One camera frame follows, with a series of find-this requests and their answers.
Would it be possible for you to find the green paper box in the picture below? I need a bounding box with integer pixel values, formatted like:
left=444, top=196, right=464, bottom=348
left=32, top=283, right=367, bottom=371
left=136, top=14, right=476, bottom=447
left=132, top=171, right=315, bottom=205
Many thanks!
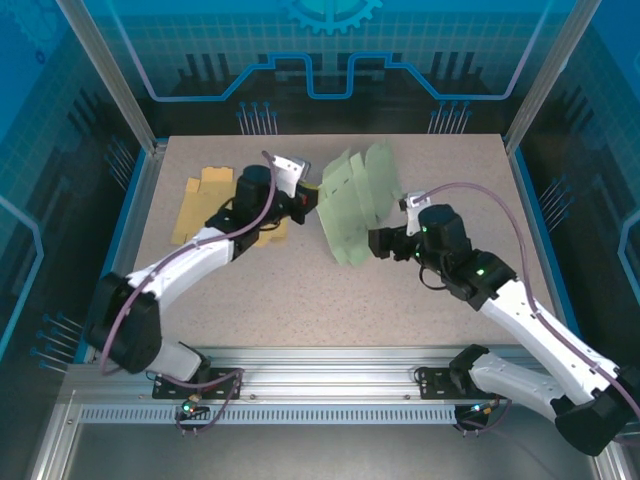
left=314, top=139, right=407, bottom=267

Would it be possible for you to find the yellow paper box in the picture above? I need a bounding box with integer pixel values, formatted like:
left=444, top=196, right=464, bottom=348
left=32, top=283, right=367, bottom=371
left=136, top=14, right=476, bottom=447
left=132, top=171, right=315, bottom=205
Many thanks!
left=169, top=167, right=291, bottom=250

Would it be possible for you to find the blue side strip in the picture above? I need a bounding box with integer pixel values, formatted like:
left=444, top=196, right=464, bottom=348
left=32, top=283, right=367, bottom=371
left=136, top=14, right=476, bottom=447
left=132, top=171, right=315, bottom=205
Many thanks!
left=508, top=147, right=584, bottom=344

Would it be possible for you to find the small LED connector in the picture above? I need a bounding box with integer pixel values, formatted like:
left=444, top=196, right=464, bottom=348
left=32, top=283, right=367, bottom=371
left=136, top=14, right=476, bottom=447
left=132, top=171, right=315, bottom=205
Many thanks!
left=467, top=399, right=501, bottom=421
left=174, top=397, right=211, bottom=426

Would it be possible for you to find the grey metal shelf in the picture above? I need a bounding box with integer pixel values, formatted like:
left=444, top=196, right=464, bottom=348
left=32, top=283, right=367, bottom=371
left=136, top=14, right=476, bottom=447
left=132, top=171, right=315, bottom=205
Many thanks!
left=62, top=423, right=601, bottom=480

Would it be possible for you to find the aluminium side rail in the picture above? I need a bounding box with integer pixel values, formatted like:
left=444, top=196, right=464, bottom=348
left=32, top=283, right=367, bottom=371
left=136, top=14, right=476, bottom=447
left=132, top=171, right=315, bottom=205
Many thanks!
left=82, top=142, right=169, bottom=364

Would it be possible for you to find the aluminium mounting rail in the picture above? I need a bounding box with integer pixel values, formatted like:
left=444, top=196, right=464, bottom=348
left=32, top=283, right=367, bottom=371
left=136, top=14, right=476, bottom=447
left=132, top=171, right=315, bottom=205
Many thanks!
left=64, top=347, right=609, bottom=409

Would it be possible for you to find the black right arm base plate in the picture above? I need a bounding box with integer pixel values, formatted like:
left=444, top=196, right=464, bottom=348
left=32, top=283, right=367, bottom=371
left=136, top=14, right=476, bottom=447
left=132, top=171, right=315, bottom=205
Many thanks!
left=416, top=367, right=511, bottom=401

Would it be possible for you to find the slotted grey cable duct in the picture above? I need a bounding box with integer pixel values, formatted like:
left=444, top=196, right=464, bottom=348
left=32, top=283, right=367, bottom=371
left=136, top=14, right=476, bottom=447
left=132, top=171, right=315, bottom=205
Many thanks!
left=78, top=405, right=460, bottom=427

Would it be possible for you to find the aluminium frame post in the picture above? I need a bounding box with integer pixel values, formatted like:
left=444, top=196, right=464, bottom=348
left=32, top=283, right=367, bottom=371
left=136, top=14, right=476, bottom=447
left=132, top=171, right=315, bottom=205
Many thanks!
left=55, top=0, right=169, bottom=154
left=502, top=0, right=604, bottom=154

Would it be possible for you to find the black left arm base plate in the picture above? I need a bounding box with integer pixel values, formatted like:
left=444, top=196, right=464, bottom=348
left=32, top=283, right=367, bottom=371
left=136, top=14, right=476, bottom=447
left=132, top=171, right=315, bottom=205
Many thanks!
left=152, top=367, right=245, bottom=400

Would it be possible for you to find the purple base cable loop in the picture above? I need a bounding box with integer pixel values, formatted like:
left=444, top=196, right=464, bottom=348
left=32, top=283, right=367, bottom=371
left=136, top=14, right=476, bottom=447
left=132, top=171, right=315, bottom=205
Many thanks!
left=452, top=394, right=514, bottom=437
left=157, top=369, right=246, bottom=436

